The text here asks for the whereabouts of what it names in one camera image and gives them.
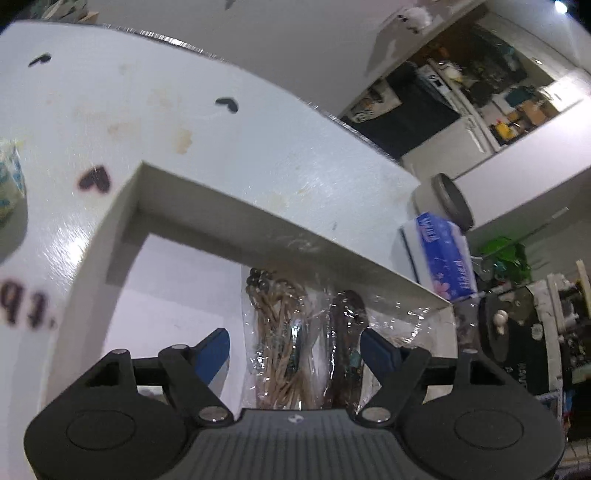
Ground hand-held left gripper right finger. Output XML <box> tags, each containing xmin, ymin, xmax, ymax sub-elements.
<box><xmin>356</xmin><ymin>328</ymin><xmax>509</xmax><ymax>426</ymax></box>

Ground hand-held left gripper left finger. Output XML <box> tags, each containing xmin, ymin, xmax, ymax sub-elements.
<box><xmin>69</xmin><ymin>327</ymin><xmax>234</xmax><ymax>428</ymax></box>

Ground black chair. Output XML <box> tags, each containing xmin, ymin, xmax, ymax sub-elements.
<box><xmin>369</xmin><ymin>61</ymin><xmax>463</xmax><ymax>161</ymax></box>

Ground floral fabric scrunchie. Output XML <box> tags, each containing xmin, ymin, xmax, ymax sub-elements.
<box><xmin>0</xmin><ymin>140</ymin><xmax>27</xmax><ymax>228</ymax></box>

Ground white plush toy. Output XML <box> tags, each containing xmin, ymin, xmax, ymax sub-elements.
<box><xmin>396</xmin><ymin>6</ymin><xmax>433</xmax><ymax>34</ymax></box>

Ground round grey tin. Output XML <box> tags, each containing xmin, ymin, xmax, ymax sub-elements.
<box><xmin>412</xmin><ymin>172</ymin><xmax>475</xmax><ymax>232</ymax></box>

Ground clear bag brown hair ties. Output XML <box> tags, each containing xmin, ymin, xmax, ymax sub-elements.
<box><xmin>321</xmin><ymin>288</ymin><xmax>451</xmax><ymax>411</ymax></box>

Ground white shallow cardboard box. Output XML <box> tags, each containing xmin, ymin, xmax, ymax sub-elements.
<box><xmin>44</xmin><ymin>161</ymin><xmax>455</xmax><ymax>411</ymax></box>

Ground printed tote bag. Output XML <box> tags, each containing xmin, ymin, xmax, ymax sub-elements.
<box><xmin>345</xmin><ymin>79</ymin><xmax>401</xmax><ymax>126</ymax></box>

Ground white washing machine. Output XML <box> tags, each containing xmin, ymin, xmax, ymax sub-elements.
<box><xmin>414</xmin><ymin>62</ymin><xmax>467</xmax><ymax>116</ymax></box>

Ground blue tissue packet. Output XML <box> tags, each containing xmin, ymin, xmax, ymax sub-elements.
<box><xmin>398</xmin><ymin>211</ymin><xmax>479</xmax><ymax>304</ymax></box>

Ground dark jar with lid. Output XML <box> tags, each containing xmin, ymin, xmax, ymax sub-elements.
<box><xmin>477</xmin><ymin>283</ymin><xmax>563</xmax><ymax>397</ymax></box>

